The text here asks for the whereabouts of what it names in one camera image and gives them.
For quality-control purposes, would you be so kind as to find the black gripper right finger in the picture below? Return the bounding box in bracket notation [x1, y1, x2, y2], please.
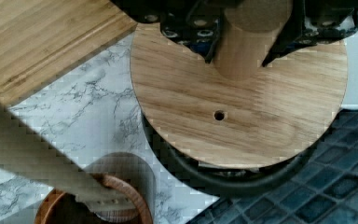
[262, 0, 358, 67]

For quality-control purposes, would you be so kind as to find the brown wooden cup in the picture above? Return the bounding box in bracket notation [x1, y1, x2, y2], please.
[34, 151, 157, 224]

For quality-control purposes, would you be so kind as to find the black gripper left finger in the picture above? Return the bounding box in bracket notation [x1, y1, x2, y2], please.
[159, 0, 223, 63]

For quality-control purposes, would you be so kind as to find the bamboo cutting board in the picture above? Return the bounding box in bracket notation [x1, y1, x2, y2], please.
[0, 0, 136, 105]

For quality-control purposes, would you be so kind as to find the round wooden lid with knob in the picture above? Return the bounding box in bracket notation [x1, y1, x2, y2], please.
[131, 0, 348, 169]

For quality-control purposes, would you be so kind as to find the wooden utensil handle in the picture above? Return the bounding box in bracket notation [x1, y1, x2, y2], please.
[0, 91, 138, 214]

